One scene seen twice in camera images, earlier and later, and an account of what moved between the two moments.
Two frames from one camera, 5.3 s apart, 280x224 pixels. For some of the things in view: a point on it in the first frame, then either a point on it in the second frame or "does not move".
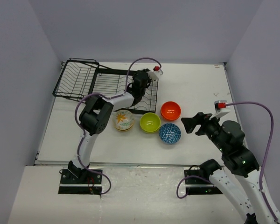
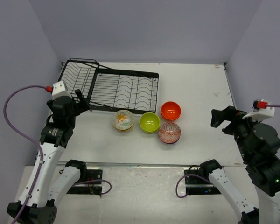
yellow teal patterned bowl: (123, 124) does not move
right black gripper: (190, 123) → (229, 113)
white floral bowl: (123, 120) does not move
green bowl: (150, 128) does not move
